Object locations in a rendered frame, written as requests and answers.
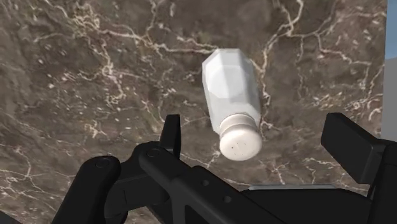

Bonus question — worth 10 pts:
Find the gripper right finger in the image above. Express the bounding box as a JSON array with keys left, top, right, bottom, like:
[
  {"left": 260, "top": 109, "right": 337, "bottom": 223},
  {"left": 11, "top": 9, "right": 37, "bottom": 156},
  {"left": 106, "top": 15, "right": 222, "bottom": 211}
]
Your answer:
[{"left": 320, "top": 112, "right": 397, "bottom": 224}]

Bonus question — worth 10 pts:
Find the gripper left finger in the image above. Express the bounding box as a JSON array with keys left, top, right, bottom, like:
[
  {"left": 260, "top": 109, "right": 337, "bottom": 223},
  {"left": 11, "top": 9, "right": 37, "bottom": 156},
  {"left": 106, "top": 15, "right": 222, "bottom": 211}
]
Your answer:
[{"left": 51, "top": 114, "right": 277, "bottom": 224}]

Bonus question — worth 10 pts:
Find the white salt shaker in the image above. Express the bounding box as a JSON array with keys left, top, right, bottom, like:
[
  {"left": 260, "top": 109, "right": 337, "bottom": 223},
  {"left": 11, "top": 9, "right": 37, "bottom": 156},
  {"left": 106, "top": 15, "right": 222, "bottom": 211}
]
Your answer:
[{"left": 202, "top": 48, "right": 263, "bottom": 162}]

